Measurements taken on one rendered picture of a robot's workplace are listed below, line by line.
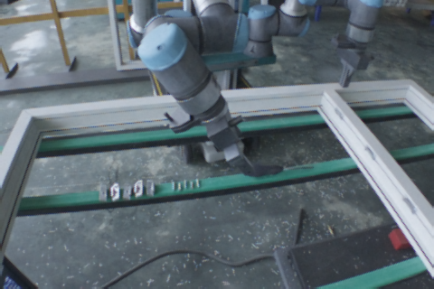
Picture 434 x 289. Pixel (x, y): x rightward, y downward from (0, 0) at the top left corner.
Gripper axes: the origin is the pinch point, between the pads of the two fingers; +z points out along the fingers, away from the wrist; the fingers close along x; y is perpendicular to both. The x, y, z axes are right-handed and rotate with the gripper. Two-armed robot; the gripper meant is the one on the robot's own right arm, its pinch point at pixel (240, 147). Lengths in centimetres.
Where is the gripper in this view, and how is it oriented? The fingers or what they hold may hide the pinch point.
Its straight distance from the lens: 72.4
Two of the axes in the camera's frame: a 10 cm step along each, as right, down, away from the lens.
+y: 8.6, -4.7, -2.0
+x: -1.6, -6.3, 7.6
